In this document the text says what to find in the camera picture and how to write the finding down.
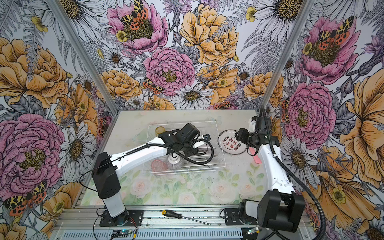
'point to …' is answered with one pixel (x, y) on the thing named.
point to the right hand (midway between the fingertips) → (238, 139)
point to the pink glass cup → (157, 166)
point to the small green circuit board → (120, 233)
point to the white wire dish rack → (205, 155)
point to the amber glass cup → (159, 130)
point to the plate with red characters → (229, 144)
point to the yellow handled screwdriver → (179, 216)
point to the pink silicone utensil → (257, 159)
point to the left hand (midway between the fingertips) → (192, 148)
